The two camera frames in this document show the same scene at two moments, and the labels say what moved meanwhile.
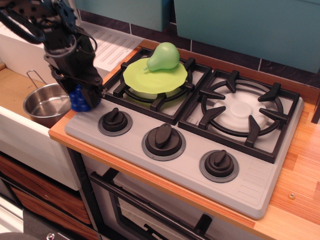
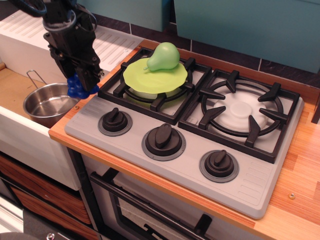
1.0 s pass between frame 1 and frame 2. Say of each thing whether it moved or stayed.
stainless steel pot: stayed
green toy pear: stayed
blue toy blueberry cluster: moved
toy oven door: stayed
